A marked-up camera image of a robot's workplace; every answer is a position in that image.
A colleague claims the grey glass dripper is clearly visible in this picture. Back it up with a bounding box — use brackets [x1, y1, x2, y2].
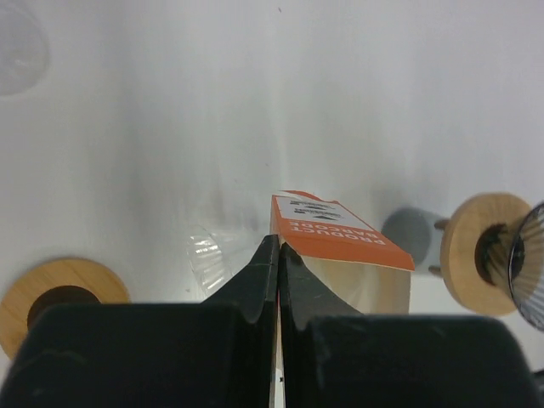
[481, 203, 543, 332]

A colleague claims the clear glass carafe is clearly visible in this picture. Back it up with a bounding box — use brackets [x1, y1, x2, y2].
[1, 1, 50, 97]

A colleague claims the clear glass dripper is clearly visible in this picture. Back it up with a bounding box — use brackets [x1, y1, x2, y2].
[185, 225, 261, 298]

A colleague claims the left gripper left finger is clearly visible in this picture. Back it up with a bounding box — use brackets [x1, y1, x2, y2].
[1, 235, 280, 407]

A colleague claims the orange coffee filter box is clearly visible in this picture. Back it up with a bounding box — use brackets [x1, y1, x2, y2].
[270, 190, 416, 318]

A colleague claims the grey glass carafe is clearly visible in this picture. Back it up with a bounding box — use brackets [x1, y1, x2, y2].
[382, 207, 450, 276]

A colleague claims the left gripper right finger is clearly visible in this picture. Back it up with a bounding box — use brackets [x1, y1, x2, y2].
[279, 245, 543, 407]

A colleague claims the wooden dripper ring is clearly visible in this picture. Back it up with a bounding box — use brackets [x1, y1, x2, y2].
[440, 193, 532, 316]
[0, 257, 131, 360]

